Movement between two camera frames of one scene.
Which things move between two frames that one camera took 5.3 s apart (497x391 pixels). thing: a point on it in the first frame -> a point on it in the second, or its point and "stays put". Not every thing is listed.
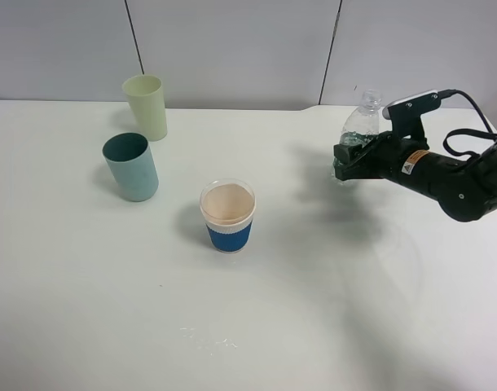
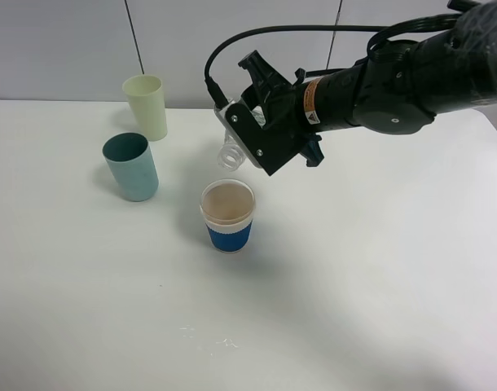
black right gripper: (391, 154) -> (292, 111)
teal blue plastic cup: (129, 158) stays put
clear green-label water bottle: (363, 124) -> (233, 153)
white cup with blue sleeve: (228, 207) stays put
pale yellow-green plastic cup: (146, 93) stays put
